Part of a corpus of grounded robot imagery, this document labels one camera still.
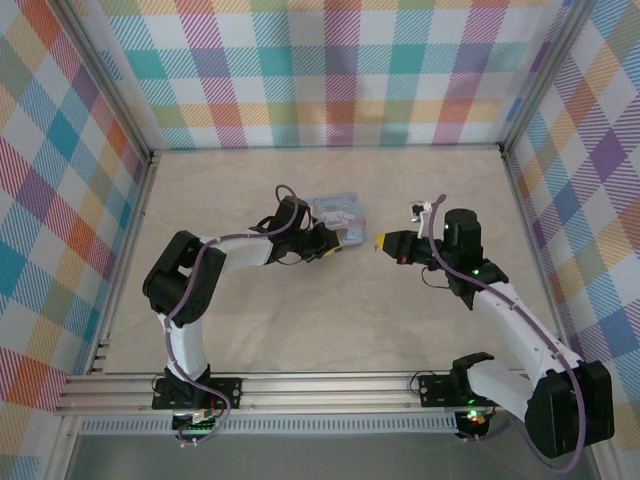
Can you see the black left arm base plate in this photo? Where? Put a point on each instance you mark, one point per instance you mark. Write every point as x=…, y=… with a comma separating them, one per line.
x=227, y=390

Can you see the green circuit board with connector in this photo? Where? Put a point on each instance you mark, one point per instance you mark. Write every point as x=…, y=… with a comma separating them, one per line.
x=197, y=420

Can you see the aluminium side rail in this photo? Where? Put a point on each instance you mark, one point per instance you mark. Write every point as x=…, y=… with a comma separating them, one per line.
x=527, y=220
x=132, y=240

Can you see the blue cartoon square padlock box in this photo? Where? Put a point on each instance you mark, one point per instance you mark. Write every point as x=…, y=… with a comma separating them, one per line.
x=345, y=215

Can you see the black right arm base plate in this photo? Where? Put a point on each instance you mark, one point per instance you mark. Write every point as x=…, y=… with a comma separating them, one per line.
x=435, y=390

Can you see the aluminium frame post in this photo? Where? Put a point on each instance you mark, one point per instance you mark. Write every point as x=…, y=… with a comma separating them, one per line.
x=545, y=80
x=110, y=80

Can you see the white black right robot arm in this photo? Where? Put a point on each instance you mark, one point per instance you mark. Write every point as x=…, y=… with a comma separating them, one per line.
x=520, y=325

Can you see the circuit board with orange part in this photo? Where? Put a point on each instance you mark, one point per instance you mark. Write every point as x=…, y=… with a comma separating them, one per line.
x=477, y=419

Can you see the long aluminium mounting rail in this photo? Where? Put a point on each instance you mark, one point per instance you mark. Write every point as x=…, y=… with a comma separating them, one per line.
x=325, y=392

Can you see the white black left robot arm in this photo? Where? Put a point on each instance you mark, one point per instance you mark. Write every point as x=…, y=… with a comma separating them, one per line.
x=185, y=300

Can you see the aluminium back rail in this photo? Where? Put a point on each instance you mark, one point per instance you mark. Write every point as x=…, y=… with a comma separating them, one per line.
x=325, y=148

